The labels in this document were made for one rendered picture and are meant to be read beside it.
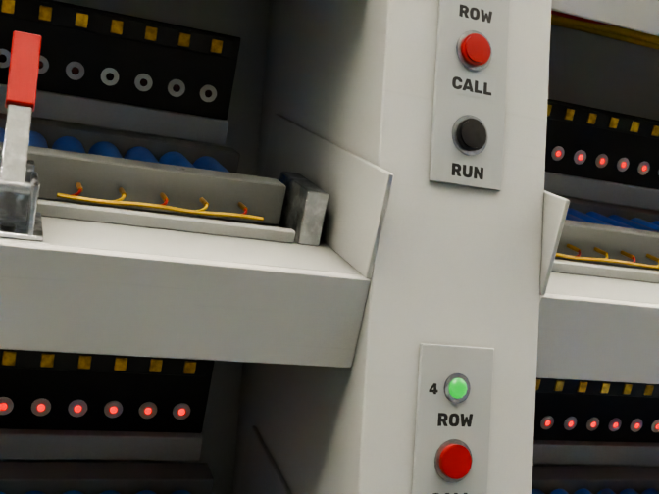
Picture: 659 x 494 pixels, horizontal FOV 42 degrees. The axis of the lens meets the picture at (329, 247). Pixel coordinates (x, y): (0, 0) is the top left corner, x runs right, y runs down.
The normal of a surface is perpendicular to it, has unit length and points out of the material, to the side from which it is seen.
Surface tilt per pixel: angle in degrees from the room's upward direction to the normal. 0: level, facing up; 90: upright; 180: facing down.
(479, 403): 90
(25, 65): 76
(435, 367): 90
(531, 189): 90
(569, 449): 111
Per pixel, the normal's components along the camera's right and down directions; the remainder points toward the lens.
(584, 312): 0.33, 0.29
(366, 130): -0.93, -0.10
